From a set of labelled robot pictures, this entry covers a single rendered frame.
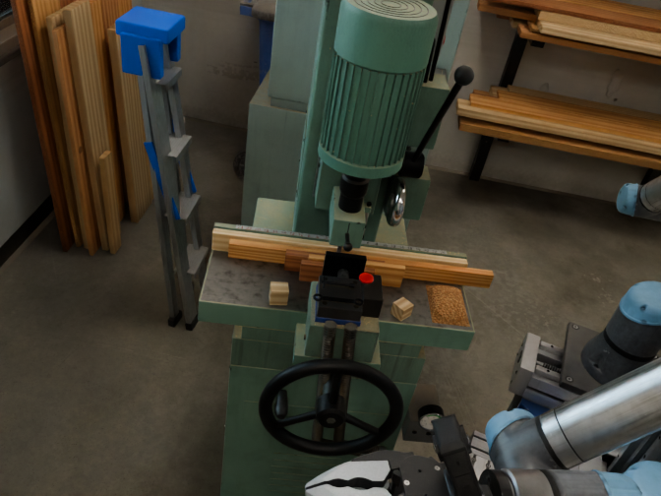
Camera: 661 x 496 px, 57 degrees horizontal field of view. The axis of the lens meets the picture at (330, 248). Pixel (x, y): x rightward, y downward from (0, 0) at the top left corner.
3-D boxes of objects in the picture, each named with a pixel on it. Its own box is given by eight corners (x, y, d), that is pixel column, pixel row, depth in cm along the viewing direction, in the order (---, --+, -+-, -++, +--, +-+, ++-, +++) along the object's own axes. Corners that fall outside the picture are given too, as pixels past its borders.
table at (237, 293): (188, 354, 124) (188, 333, 120) (211, 260, 148) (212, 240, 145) (476, 384, 129) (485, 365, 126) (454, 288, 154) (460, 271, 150)
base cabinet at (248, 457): (215, 525, 183) (226, 366, 140) (239, 375, 229) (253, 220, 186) (363, 536, 186) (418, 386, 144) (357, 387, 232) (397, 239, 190)
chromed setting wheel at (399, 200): (386, 236, 147) (397, 193, 139) (383, 208, 156) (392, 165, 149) (398, 238, 147) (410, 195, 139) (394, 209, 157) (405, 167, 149)
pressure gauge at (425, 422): (413, 434, 145) (422, 412, 140) (412, 420, 148) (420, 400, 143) (440, 436, 145) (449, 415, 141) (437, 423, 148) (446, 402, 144)
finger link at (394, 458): (351, 496, 63) (432, 498, 64) (354, 484, 62) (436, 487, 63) (346, 460, 67) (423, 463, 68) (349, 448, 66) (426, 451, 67)
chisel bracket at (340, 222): (328, 250, 134) (333, 219, 129) (328, 215, 145) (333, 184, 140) (360, 255, 135) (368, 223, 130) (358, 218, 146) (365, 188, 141)
